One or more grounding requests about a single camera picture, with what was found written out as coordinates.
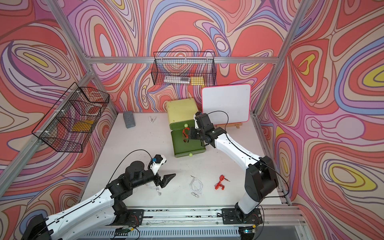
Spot white earphones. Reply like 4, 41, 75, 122
146, 184, 162, 196
189, 176, 203, 198

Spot red earphones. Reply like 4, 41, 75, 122
182, 127, 190, 143
215, 175, 230, 190

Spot green drawer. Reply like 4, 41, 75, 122
170, 119, 195, 131
171, 130, 206, 158

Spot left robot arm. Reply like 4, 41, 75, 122
22, 157, 176, 240

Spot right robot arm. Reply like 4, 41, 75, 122
189, 112, 279, 220

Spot yellow green drawer cabinet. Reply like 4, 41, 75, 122
166, 99, 198, 124

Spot wooden easel stand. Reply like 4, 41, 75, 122
215, 123, 243, 129

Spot pink framed whiteboard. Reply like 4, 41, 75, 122
202, 84, 251, 125

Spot grey sponge block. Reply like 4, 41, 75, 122
123, 111, 136, 129

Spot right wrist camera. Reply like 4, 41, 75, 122
194, 112, 209, 129

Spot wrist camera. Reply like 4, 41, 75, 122
148, 155, 167, 176
194, 112, 209, 129

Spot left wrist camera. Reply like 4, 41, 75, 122
148, 155, 167, 176

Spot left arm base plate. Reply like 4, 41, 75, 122
116, 209, 145, 227

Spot back black wire basket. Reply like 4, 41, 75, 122
151, 51, 217, 87

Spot black wire basket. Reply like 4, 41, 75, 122
32, 83, 110, 153
151, 51, 217, 87

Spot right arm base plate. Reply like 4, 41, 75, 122
218, 208, 264, 226

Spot left black wire basket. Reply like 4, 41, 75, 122
32, 83, 110, 153

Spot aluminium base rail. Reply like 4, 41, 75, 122
77, 205, 313, 240

